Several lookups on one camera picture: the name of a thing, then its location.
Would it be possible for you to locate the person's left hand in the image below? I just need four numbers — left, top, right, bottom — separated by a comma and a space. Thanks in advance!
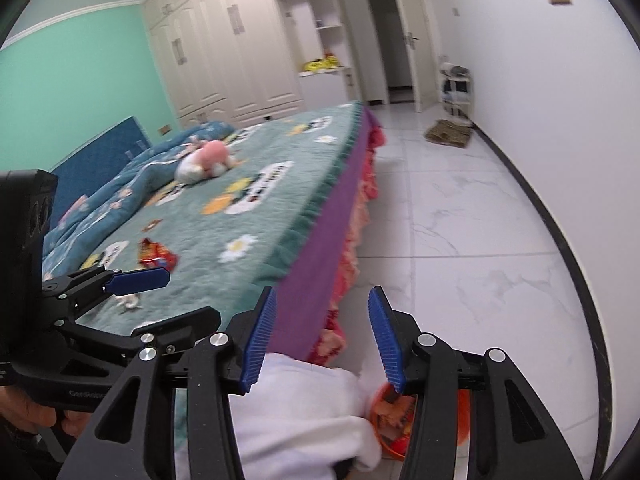
0, 392, 96, 441

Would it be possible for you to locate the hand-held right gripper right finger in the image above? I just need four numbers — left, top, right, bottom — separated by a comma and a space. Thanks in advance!
368, 286, 583, 480

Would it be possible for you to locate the white shoe rack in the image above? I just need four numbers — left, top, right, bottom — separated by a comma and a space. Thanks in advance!
440, 62, 473, 128

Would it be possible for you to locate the white door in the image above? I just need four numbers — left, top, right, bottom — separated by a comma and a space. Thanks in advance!
390, 0, 441, 113

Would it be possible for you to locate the blue quilted bed headboard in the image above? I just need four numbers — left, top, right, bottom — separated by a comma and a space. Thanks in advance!
50, 115, 153, 231

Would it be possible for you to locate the white wardrobe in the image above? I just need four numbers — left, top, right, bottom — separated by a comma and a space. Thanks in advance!
140, 0, 306, 131

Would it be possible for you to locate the bed with green blanket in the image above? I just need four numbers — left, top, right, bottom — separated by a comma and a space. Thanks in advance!
42, 101, 368, 356

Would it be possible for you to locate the red ruffled bed skirt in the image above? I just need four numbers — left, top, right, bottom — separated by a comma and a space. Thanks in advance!
305, 127, 387, 368

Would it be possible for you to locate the purple bed sheet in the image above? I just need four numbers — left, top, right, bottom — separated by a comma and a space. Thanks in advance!
270, 110, 383, 361

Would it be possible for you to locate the white and pink plush toy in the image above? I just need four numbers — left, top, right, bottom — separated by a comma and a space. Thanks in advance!
175, 140, 241, 184

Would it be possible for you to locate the blue bow print quilt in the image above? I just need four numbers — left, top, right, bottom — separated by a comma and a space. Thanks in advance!
42, 120, 236, 276

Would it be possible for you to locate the orange bowl with snacks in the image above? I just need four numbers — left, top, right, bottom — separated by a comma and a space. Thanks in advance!
367, 382, 472, 461

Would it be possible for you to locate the yellow bag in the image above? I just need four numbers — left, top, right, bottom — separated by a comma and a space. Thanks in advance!
304, 55, 341, 73

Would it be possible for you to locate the red snack wrapper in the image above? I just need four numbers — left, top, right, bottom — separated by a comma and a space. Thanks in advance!
138, 237, 179, 269

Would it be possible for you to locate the brown patterned floor mat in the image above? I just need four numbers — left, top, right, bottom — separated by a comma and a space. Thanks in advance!
424, 119, 473, 150

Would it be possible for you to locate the white open shelf unit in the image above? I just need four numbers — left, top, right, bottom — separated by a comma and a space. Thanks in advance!
267, 0, 363, 106

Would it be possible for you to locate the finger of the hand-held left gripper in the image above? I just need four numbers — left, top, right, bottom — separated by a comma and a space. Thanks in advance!
42, 267, 172, 318
62, 306, 222, 357

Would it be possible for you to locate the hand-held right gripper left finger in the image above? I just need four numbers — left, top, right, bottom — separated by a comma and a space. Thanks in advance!
56, 286, 277, 480

